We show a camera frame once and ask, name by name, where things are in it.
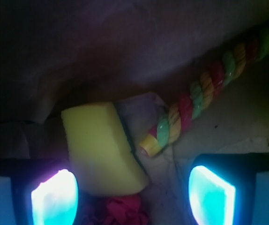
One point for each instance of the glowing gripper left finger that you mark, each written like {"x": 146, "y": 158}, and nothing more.
{"x": 37, "y": 192}

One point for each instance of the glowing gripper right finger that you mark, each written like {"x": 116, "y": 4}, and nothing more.
{"x": 230, "y": 189}

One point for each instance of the yellow sponge with dark backing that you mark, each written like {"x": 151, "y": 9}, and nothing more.
{"x": 99, "y": 151}

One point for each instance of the crumpled red paper ball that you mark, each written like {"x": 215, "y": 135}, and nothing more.
{"x": 122, "y": 210}

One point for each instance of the brown paper bag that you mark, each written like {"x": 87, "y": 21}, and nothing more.
{"x": 141, "y": 54}

